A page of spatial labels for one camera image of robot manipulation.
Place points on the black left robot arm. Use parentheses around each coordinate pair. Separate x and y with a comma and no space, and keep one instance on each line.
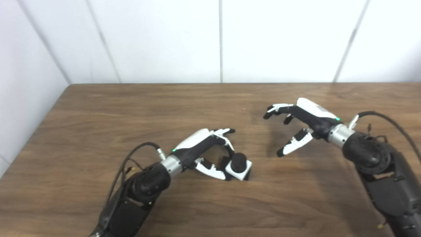
(148,184)

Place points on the black peg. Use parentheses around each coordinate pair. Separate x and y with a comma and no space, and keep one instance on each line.
(238,162)

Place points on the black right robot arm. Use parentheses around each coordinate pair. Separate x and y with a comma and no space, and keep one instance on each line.
(371,154)

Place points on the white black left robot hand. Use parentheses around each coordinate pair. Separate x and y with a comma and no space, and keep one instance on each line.
(194,146)

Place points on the white square piece with hole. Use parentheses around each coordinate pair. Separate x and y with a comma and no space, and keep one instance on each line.
(241,174)

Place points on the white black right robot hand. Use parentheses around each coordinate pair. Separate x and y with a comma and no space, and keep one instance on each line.
(315,117)

